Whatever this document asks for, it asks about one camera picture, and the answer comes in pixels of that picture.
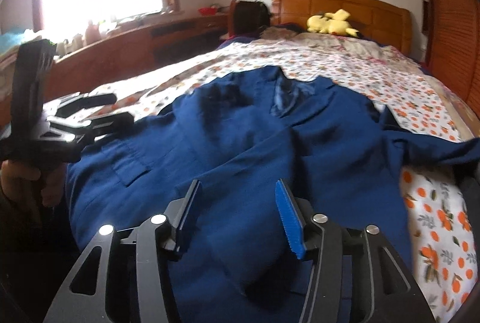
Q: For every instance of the orange-print floral bedsheet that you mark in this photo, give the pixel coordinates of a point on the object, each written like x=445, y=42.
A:
x=444, y=260

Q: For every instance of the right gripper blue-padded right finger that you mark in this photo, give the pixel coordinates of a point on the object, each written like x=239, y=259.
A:
x=383, y=288

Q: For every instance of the long wooden desk cabinet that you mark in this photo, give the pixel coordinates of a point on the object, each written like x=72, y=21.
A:
x=133, y=53

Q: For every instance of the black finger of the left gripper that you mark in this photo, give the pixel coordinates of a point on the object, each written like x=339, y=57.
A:
x=75, y=103

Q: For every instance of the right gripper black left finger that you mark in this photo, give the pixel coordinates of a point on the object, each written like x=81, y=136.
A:
x=123, y=275

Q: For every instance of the wooden louvered wardrobe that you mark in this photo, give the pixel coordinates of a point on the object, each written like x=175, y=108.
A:
x=453, y=47

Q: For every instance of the dark backpack on chair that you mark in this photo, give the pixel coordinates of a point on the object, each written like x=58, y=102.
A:
x=247, y=17

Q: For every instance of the person's left hand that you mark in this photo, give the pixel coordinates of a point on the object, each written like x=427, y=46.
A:
x=17, y=179

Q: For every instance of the red bowl on desk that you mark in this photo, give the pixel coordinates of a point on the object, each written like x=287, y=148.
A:
x=208, y=11

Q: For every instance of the navy blue suit jacket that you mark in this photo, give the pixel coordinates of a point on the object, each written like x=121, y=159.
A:
x=238, y=135

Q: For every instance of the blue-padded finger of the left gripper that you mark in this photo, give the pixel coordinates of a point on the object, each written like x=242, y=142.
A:
x=108, y=124

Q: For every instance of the yellow plush toy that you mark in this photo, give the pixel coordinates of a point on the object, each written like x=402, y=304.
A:
x=332, y=24

